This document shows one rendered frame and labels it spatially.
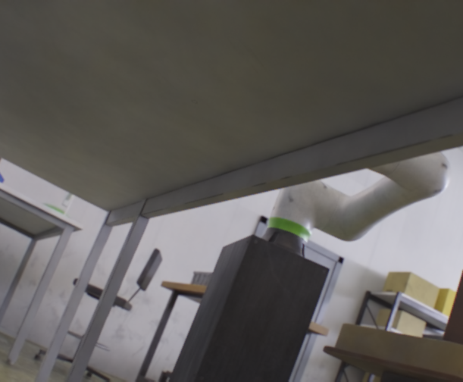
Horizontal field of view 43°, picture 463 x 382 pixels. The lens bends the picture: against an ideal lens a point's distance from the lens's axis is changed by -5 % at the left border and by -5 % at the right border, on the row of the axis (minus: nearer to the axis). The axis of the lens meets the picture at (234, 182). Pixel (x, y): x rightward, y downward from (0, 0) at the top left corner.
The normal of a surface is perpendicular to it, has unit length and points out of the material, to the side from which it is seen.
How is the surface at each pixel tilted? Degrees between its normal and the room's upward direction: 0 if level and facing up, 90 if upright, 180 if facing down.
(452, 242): 90
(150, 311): 90
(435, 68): 180
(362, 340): 90
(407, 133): 90
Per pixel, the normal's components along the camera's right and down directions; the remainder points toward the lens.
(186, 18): -0.37, 0.88
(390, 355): -0.72, -0.46
